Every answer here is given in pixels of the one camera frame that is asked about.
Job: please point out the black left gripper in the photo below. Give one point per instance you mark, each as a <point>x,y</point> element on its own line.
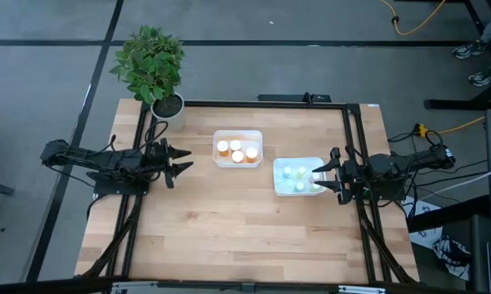
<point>163,159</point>

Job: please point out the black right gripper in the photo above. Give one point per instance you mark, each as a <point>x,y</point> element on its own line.
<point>347,175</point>

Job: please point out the wide pale yellow pill bottle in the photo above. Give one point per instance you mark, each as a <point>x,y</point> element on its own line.
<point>315,188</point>

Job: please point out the slim yellow pill bottle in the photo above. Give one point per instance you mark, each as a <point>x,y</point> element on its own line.
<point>301,172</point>

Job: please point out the tall white plastic bin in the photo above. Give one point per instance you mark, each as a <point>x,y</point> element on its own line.
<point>279,183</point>

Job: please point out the orange pill bottle plain cap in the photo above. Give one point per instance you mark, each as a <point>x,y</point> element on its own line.
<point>251,154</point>
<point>237,157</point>

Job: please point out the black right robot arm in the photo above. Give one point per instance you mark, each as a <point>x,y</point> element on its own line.
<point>404,163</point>

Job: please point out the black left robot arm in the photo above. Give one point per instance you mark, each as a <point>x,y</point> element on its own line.
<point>102,159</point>

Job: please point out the shallow white plastic bin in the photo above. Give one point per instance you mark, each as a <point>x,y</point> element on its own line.
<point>245,135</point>

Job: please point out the white plant pot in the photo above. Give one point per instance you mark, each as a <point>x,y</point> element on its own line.
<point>175,120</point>

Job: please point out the green leafy plant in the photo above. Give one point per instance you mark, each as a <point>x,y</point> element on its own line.
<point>147,65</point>

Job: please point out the black crossbar silver brackets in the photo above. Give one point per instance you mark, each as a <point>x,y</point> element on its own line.
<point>245,288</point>

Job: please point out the black white patterned bag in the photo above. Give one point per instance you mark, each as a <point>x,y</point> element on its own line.
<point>449,255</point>

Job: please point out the black equipment box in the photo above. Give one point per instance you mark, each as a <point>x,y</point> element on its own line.
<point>484,245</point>

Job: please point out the person's shoe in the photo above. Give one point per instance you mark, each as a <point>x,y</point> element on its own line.
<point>484,77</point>
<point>469,50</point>

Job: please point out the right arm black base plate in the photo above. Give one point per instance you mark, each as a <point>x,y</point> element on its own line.
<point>396,197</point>

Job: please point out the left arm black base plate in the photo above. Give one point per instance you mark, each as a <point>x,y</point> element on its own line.
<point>106,188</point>

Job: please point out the black desk leg frame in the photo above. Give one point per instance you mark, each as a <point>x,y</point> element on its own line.
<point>449,104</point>

